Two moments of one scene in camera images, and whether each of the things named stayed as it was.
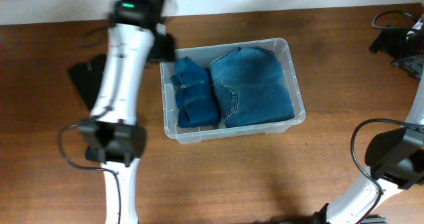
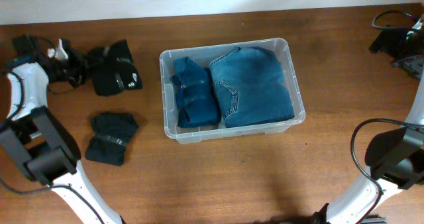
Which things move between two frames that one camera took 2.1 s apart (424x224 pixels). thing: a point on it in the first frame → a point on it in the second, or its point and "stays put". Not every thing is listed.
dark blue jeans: [250, 87] stays put
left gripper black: [169, 50] → [80, 63]
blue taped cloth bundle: [195, 94] stays put
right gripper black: [389, 47] stays put
